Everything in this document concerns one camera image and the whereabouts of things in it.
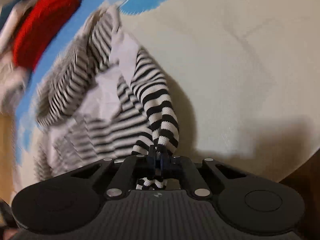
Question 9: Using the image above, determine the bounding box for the wooden bed board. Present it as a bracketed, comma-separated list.
[0, 114, 19, 190]

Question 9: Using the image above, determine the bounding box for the cream folded quilt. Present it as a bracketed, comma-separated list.
[0, 60, 29, 114]

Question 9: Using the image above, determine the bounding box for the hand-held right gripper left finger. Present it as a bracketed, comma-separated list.
[67, 145, 160, 200]

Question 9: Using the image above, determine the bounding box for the black white striped top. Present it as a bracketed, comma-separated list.
[35, 5, 180, 191]

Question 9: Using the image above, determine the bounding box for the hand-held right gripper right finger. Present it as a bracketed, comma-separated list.
[160, 152, 247, 200]

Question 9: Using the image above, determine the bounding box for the wooden bed frame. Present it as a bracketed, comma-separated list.
[279, 147, 320, 240]

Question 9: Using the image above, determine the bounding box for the red folded blanket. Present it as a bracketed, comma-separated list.
[12, 0, 82, 72]

